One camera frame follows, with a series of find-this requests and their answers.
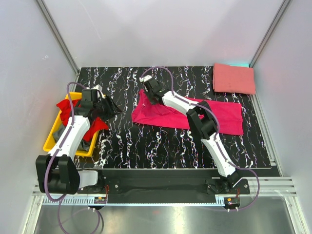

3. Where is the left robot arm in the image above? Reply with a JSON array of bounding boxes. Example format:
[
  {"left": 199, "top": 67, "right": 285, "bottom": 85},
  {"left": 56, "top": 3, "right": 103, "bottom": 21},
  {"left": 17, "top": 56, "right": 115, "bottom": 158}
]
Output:
[{"left": 36, "top": 85, "right": 121, "bottom": 195}]

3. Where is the folded teal t shirt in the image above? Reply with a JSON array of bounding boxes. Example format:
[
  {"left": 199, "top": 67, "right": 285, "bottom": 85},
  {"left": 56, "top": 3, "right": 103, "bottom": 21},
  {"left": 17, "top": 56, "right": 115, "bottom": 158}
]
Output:
[{"left": 227, "top": 62, "right": 250, "bottom": 68}]

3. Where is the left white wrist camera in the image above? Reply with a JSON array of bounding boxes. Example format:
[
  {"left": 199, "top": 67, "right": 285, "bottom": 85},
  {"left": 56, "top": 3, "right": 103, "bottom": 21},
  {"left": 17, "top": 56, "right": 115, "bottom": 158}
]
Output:
[{"left": 93, "top": 85, "right": 104, "bottom": 98}]

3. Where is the grey t shirt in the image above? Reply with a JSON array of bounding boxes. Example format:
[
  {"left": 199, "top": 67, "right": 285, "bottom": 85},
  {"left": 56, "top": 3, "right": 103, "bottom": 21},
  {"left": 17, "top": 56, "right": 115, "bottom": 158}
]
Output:
[{"left": 52, "top": 126, "right": 91, "bottom": 152}]

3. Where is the magenta pink t shirt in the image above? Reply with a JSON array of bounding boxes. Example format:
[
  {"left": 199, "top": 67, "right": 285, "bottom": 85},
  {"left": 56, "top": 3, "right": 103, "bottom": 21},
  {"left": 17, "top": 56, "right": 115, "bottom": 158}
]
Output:
[{"left": 132, "top": 89, "right": 243, "bottom": 136}]

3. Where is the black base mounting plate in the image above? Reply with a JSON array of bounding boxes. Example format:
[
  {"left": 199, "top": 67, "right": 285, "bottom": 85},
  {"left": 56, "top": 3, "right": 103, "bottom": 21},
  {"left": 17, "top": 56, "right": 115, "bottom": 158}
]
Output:
[{"left": 47, "top": 168, "right": 280, "bottom": 204}]

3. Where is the left aluminium frame post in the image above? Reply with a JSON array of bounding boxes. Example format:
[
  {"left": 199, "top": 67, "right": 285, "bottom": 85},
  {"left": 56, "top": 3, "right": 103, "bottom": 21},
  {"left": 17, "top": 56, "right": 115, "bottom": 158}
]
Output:
[{"left": 35, "top": 0, "right": 80, "bottom": 76}]

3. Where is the right aluminium frame post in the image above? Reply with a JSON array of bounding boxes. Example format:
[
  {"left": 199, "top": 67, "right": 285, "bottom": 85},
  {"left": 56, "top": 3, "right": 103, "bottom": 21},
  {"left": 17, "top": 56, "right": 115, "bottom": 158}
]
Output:
[{"left": 249, "top": 0, "right": 292, "bottom": 68}]

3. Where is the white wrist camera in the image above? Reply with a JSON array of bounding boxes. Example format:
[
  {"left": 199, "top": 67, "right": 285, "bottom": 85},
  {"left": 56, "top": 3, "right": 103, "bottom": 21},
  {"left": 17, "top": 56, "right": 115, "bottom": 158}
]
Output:
[
  {"left": 139, "top": 75, "right": 153, "bottom": 83},
  {"left": 93, "top": 85, "right": 104, "bottom": 98}
]

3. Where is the folded salmon pink t shirt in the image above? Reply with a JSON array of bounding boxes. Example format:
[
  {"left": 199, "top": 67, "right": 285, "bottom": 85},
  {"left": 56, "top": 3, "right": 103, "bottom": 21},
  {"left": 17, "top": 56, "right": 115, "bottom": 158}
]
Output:
[{"left": 213, "top": 63, "right": 256, "bottom": 95}]

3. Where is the aluminium frame post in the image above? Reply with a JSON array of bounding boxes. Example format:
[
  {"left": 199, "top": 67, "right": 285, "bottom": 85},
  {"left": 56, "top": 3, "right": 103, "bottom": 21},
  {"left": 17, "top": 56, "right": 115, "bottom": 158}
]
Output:
[
  {"left": 249, "top": 0, "right": 292, "bottom": 68},
  {"left": 35, "top": 0, "right": 80, "bottom": 76}
]

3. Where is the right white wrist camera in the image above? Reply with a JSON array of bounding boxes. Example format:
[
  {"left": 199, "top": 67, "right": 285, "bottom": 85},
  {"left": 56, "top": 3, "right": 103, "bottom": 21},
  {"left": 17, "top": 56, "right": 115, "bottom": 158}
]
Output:
[{"left": 139, "top": 75, "right": 153, "bottom": 83}]

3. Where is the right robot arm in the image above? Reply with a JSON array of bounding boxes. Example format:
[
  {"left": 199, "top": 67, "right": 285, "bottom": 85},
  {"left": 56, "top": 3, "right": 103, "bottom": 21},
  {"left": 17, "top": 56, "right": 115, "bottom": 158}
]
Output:
[{"left": 139, "top": 75, "right": 242, "bottom": 193}]

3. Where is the red t shirt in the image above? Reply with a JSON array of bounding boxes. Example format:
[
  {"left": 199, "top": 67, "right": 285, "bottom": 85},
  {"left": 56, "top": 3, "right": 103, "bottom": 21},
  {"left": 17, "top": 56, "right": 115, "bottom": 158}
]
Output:
[{"left": 56, "top": 99, "right": 109, "bottom": 142}]

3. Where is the yellow plastic bin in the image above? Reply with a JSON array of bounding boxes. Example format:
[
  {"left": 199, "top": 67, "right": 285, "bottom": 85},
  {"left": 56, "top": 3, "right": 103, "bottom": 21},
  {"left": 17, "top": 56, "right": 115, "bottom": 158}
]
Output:
[{"left": 43, "top": 95, "right": 100, "bottom": 157}]

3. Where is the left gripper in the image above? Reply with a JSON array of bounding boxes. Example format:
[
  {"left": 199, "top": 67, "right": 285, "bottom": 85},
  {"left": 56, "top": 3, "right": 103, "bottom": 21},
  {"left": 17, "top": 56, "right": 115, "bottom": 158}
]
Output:
[{"left": 94, "top": 95, "right": 122, "bottom": 122}]

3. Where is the aluminium rail profile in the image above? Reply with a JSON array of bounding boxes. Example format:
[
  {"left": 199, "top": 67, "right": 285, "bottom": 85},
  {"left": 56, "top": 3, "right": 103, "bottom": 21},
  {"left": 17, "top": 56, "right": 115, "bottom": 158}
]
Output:
[{"left": 31, "top": 176, "right": 298, "bottom": 207}]

